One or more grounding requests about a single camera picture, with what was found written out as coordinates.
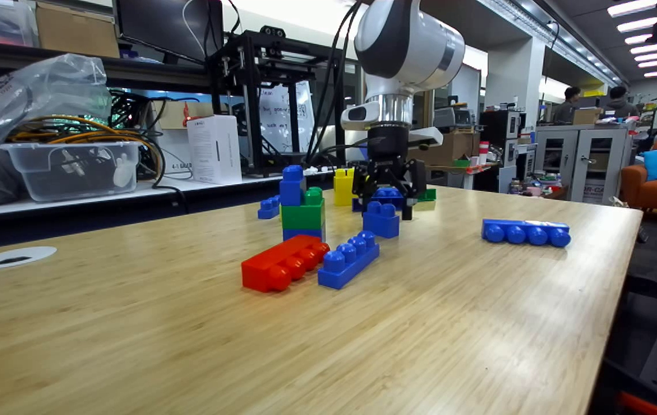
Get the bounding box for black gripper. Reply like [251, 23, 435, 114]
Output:
[352, 122, 431, 223]

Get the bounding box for blue two-stud block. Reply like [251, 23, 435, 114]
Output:
[363, 198, 404, 242]
[280, 161, 306, 209]

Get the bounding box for green square block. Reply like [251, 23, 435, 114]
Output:
[280, 185, 327, 233]

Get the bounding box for blue square block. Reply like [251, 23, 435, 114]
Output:
[282, 223, 327, 242]

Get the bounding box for large yellow block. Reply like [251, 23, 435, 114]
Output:
[332, 165, 359, 209]

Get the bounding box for red four-stud block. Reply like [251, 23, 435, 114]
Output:
[239, 233, 332, 294]

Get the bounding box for brown cardboard box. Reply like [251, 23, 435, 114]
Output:
[418, 128, 484, 170]
[33, 0, 123, 59]

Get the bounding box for white cardboard box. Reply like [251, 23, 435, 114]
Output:
[185, 113, 245, 186]

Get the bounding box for grey metal cabinet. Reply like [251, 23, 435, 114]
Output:
[533, 122, 632, 205]

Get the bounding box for black shelf board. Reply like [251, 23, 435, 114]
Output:
[0, 37, 219, 92]

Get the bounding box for black monitor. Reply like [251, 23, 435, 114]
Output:
[113, 0, 226, 68]

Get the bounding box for clear plastic container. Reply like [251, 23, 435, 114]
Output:
[0, 138, 144, 205]

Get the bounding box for clear plastic bag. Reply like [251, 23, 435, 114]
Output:
[0, 50, 115, 212]

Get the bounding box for small white table grommet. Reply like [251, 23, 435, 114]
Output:
[0, 244, 60, 274]

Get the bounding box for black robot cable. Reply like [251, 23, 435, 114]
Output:
[304, 0, 369, 165]

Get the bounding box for black 3D printer frame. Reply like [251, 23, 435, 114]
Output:
[209, 27, 348, 178]

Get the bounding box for yellow cable bundle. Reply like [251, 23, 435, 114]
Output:
[9, 113, 138, 146]

